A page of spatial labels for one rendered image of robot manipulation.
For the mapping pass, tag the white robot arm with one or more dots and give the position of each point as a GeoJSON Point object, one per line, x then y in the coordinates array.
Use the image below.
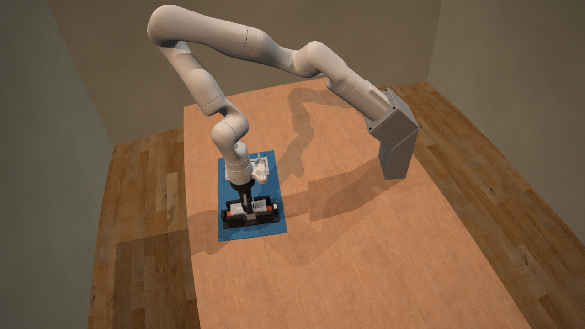
{"type": "Point", "coordinates": [170, 27]}

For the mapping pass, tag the grey rectangular cover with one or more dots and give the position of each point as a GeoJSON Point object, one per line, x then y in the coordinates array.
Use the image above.
{"type": "Point", "coordinates": [257, 206]}

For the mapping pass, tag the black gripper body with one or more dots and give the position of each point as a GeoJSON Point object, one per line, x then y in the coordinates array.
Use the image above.
{"type": "Point", "coordinates": [243, 189]}

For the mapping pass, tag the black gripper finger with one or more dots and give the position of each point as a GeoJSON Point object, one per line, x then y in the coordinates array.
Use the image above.
{"type": "Point", "coordinates": [246, 203]}

